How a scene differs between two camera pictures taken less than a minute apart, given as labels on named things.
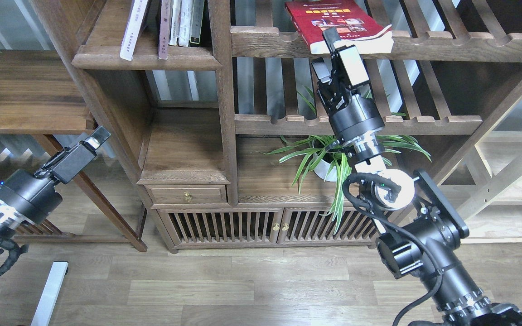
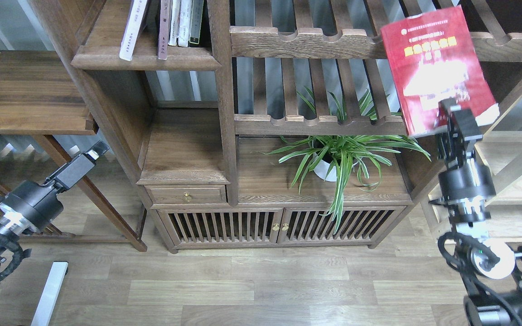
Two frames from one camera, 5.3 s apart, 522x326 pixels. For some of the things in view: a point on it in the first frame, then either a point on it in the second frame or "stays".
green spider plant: [330, 159] stays
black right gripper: [351, 115] -> [465, 185]
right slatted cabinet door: [305, 226] stays
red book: [357, 23] -> [433, 58]
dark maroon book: [164, 29] stays
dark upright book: [197, 9] stays
